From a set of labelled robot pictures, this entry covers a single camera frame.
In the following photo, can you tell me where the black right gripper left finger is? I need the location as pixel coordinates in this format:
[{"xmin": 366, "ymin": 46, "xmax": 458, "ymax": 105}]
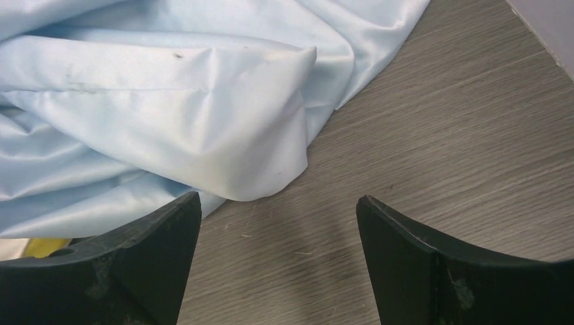
[{"xmin": 1, "ymin": 192, "xmax": 202, "ymax": 324}]

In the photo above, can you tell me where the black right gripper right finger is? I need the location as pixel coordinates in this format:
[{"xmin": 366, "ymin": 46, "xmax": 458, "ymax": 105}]
[{"xmin": 356, "ymin": 196, "xmax": 573, "ymax": 325}]

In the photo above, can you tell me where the white pillow with yellow trim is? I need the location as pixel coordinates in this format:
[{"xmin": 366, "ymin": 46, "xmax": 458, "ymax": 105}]
[{"xmin": 1, "ymin": 238, "xmax": 72, "ymax": 261}]

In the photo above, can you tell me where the light blue pillowcase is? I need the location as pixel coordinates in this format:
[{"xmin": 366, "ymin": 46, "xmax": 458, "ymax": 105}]
[{"xmin": 1, "ymin": 1, "xmax": 428, "ymax": 238}]

